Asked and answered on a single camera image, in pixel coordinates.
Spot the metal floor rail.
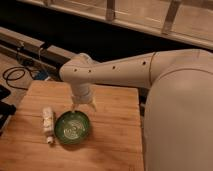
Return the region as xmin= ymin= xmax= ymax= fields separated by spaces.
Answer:
xmin=0 ymin=27 xmax=75 ymax=68

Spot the black coiled cable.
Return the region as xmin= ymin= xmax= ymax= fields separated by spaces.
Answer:
xmin=2 ymin=46 xmax=44 ymax=90

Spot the black equipment at left edge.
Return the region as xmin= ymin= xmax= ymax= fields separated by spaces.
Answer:
xmin=0 ymin=84 xmax=16 ymax=135

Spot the wooden window frame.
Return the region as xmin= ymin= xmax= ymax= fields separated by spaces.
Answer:
xmin=19 ymin=0 xmax=213 ymax=50

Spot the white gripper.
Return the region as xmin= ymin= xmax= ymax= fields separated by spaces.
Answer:
xmin=70 ymin=83 xmax=97 ymax=112

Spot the green ceramic bowl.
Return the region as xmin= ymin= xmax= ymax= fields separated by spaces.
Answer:
xmin=54 ymin=111 xmax=91 ymax=144

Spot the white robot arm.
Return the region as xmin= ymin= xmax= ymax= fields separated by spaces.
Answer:
xmin=60 ymin=49 xmax=213 ymax=171

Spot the small white bottle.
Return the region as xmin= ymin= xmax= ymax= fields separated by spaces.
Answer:
xmin=42 ymin=107 xmax=54 ymax=144

